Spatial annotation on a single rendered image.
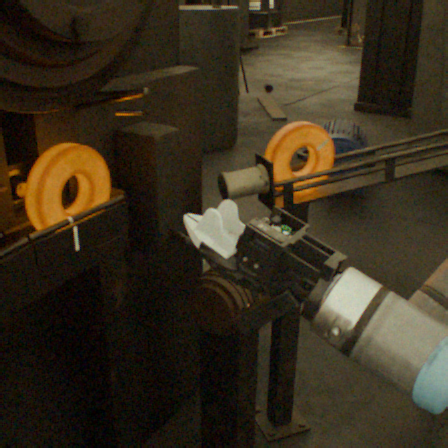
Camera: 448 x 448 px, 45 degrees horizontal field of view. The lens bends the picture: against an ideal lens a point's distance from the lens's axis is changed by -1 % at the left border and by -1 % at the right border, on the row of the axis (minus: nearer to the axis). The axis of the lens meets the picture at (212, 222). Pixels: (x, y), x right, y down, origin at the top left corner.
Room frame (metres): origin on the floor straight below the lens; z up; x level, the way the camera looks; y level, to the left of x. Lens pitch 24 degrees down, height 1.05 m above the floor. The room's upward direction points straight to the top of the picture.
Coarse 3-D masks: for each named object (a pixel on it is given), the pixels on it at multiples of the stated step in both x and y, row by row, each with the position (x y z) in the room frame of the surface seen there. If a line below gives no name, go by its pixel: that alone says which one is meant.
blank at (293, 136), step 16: (288, 128) 1.06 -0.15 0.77; (304, 128) 1.06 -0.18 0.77; (320, 128) 1.08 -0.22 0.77; (272, 144) 1.05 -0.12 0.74; (288, 144) 1.05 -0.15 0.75; (304, 144) 1.06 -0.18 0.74; (320, 144) 1.08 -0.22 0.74; (272, 160) 1.03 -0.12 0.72; (288, 160) 1.05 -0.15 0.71; (320, 160) 1.08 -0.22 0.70; (288, 176) 1.05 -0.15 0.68; (304, 192) 1.06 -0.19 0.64
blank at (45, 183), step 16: (64, 144) 0.81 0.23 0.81; (48, 160) 0.77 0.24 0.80; (64, 160) 0.78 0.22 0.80; (80, 160) 0.81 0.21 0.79; (96, 160) 0.83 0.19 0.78; (32, 176) 0.76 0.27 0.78; (48, 176) 0.75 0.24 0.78; (64, 176) 0.78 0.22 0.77; (80, 176) 0.83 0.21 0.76; (96, 176) 0.83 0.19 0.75; (32, 192) 0.74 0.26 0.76; (48, 192) 0.75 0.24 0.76; (80, 192) 0.83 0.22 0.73; (96, 192) 0.83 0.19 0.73; (32, 208) 0.74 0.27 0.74; (48, 208) 0.75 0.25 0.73; (80, 208) 0.81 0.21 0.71; (48, 224) 0.74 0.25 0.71
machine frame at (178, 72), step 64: (128, 64) 1.09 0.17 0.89; (0, 128) 0.78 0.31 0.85; (64, 128) 0.88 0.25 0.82; (192, 128) 1.17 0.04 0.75; (64, 192) 0.87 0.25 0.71; (192, 192) 1.17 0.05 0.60; (128, 256) 0.98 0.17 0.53; (192, 256) 1.16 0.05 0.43; (64, 320) 0.84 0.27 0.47; (192, 320) 1.16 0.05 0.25; (0, 384) 0.72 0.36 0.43; (64, 384) 0.82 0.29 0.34; (192, 384) 1.16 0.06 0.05
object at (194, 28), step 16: (192, 16) 3.43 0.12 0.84; (208, 16) 3.44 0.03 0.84; (224, 16) 3.50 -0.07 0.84; (192, 32) 3.43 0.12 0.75; (208, 32) 3.44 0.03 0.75; (224, 32) 3.50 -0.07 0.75; (192, 48) 3.43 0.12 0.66; (208, 48) 3.44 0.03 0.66; (224, 48) 3.50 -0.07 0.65; (192, 64) 3.43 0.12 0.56; (208, 64) 3.44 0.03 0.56; (224, 64) 3.50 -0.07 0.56; (208, 80) 3.44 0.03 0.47; (224, 80) 3.50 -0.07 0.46; (208, 96) 3.44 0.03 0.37; (224, 96) 3.50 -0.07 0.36; (208, 112) 3.44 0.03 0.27; (224, 112) 3.50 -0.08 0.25; (208, 128) 3.44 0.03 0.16; (224, 128) 3.50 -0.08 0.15; (208, 144) 3.44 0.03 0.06; (224, 144) 3.50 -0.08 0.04
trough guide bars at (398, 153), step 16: (384, 144) 1.18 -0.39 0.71; (400, 144) 1.19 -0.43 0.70; (416, 144) 1.22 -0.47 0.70; (432, 144) 1.15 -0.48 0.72; (352, 160) 1.16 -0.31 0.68; (368, 160) 1.10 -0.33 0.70; (384, 160) 1.11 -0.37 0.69; (416, 160) 1.14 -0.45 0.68; (304, 176) 1.04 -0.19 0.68; (320, 176) 1.05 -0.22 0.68; (336, 176) 1.07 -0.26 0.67; (352, 176) 1.08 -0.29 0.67; (384, 176) 1.11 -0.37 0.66; (288, 192) 1.02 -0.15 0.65; (288, 208) 1.02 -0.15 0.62
